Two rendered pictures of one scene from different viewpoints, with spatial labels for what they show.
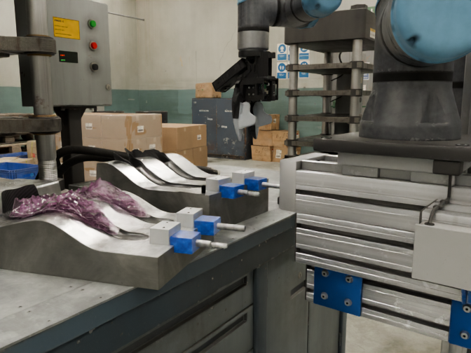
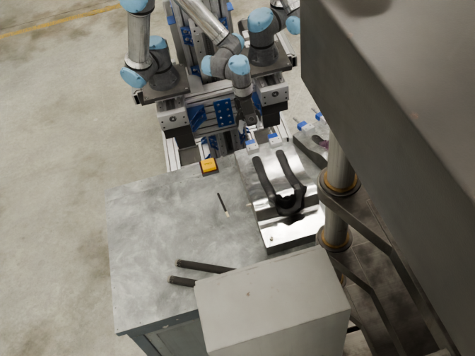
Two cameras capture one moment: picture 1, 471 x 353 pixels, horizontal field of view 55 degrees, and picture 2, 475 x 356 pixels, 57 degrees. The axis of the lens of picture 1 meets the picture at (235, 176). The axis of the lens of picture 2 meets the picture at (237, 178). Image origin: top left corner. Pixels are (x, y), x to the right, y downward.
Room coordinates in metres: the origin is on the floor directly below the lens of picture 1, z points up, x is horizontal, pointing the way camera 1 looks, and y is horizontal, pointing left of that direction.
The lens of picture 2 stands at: (2.04, 0.94, 2.33)
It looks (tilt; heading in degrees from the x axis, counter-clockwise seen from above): 51 degrees down; 230
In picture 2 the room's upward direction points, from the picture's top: 11 degrees counter-clockwise
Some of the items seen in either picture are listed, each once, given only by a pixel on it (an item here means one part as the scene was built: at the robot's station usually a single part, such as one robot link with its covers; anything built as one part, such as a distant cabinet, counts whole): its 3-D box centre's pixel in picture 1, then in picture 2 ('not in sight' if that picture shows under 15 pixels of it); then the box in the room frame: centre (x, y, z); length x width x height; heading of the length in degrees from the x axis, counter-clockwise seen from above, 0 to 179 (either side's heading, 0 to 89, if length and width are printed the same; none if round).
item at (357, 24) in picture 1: (343, 104); not in sight; (5.68, -1.35, 1.03); 1.54 x 0.94 x 2.06; 147
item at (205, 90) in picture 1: (208, 90); not in sight; (8.70, 0.52, 1.26); 0.42 x 0.33 x 0.29; 57
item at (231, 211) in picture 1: (165, 184); (278, 188); (1.21, 0.19, 0.87); 0.50 x 0.26 x 0.14; 56
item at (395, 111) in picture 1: (409, 105); (262, 48); (0.71, -0.27, 1.09); 0.15 x 0.15 x 0.10
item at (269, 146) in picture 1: (275, 137); not in sight; (8.01, -0.72, 0.42); 0.86 x 0.33 x 0.83; 57
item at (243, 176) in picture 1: (258, 183); (250, 143); (1.09, -0.06, 0.89); 0.13 x 0.05 x 0.05; 55
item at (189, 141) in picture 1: (156, 151); not in sight; (6.30, 1.11, 0.37); 1.20 x 0.82 x 0.74; 65
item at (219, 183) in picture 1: (235, 191); (272, 137); (1.00, 0.00, 0.89); 0.13 x 0.05 x 0.05; 55
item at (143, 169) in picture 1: (167, 167); (279, 177); (1.19, 0.18, 0.92); 0.35 x 0.16 x 0.09; 56
